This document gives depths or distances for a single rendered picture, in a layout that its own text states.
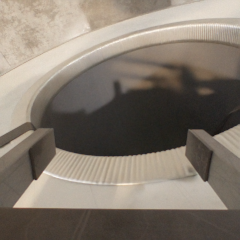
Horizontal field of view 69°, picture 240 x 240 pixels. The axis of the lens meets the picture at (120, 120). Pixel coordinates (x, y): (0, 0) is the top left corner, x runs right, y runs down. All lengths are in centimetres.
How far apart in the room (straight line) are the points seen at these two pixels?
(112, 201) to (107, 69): 53
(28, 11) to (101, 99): 85
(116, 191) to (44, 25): 123
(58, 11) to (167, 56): 80
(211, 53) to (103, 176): 50
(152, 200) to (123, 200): 3
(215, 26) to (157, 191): 48
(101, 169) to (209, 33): 49
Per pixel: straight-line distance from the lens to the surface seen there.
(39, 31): 136
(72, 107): 59
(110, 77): 67
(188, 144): 17
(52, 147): 17
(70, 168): 22
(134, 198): 17
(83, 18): 122
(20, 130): 34
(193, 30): 61
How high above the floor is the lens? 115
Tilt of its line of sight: 49 degrees down
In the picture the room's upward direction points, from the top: 169 degrees counter-clockwise
